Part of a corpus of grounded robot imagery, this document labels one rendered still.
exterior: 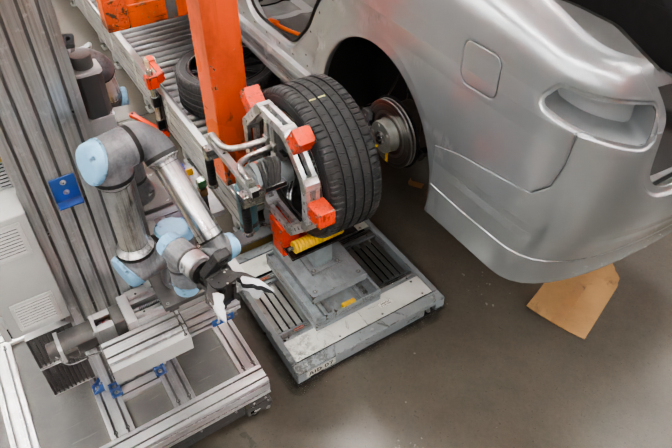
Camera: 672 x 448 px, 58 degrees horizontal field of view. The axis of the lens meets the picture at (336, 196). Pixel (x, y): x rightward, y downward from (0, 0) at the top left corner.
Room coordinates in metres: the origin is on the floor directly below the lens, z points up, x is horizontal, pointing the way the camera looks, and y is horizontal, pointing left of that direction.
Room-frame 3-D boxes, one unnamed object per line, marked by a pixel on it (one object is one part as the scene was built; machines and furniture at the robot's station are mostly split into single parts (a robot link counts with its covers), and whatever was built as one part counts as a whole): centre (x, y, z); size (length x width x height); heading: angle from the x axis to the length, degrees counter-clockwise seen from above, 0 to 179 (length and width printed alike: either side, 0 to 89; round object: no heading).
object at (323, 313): (2.02, 0.07, 0.13); 0.50 x 0.36 x 0.10; 32
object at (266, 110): (1.96, 0.23, 0.85); 0.54 x 0.07 x 0.54; 32
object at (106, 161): (1.32, 0.62, 1.19); 0.15 x 0.12 x 0.55; 137
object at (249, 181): (1.81, 0.28, 1.03); 0.19 x 0.18 x 0.11; 122
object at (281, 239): (1.98, 0.20, 0.48); 0.16 x 0.12 x 0.17; 122
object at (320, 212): (1.70, 0.06, 0.85); 0.09 x 0.08 x 0.07; 32
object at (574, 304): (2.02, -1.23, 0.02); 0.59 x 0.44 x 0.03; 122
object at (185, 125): (3.44, 1.14, 0.28); 2.47 x 0.09 x 0.22; 32
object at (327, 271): (2.05, 0.09, 0.32); 0.40 x 0.30 x 0.28; 32
